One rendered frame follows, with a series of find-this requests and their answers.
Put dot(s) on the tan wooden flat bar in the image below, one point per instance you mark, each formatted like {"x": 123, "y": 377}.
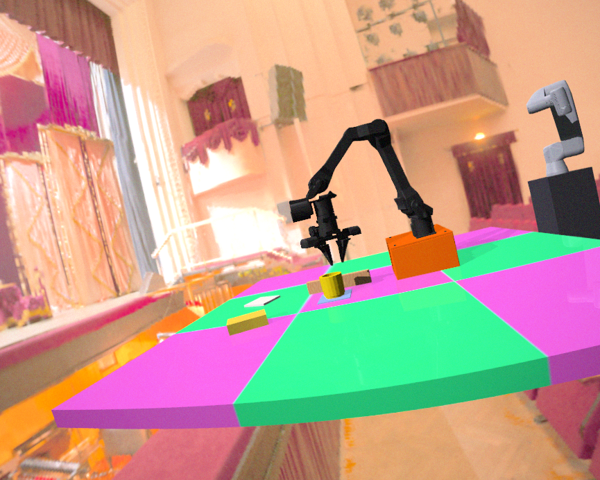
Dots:
{"x": 350, "y": 279}

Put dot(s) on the yellow rectangular block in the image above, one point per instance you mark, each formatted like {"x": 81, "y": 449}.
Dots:
{"x": 246, "y": 322}

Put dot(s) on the yellow cup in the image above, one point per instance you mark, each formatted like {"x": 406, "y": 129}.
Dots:
{"x": 332, "y": 284}

